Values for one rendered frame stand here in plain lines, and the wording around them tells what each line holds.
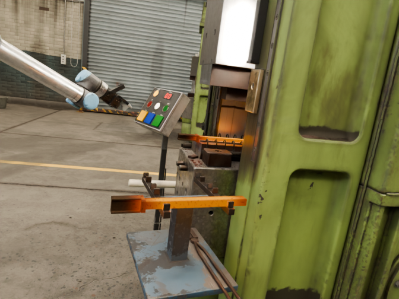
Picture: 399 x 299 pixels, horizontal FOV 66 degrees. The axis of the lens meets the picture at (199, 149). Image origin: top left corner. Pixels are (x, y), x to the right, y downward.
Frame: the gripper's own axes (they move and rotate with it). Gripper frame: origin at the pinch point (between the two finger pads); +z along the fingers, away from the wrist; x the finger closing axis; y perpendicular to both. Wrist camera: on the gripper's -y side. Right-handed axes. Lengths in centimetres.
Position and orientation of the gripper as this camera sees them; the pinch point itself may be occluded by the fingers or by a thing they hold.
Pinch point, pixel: (130, 106)
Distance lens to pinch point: 207.3
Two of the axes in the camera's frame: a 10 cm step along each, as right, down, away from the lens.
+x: 6.2, 2.5, -7.5
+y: -5.0, 8.6, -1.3
